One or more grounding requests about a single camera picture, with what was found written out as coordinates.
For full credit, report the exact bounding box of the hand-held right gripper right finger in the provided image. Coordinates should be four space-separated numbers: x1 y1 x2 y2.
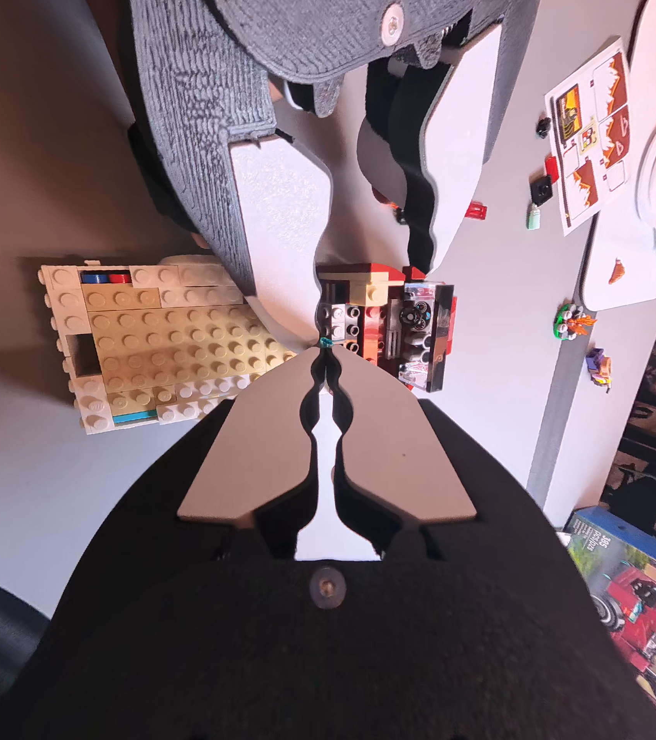
329 346 479 528

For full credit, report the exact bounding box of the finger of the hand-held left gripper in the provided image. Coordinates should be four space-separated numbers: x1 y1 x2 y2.
356 22 515 275
228 134 336 350

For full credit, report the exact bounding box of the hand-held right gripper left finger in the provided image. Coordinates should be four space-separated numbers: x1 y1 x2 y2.
176 346 330 531

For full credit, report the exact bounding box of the toy brick camper van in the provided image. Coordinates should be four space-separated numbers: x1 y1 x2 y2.
39 254 457 436

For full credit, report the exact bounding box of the grey desk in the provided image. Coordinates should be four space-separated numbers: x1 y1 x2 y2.
0 0 656 622

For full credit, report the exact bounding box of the sticker sheet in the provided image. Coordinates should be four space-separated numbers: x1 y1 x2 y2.
543 37 635 237

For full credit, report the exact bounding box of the campfire brick build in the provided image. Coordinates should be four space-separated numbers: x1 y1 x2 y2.
553 301 597 342

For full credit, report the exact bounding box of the purple toy minifigure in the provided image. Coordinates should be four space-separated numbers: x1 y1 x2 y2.
585 347 615 394

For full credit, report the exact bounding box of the toy set box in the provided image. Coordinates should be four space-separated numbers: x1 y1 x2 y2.
565 508 656 703

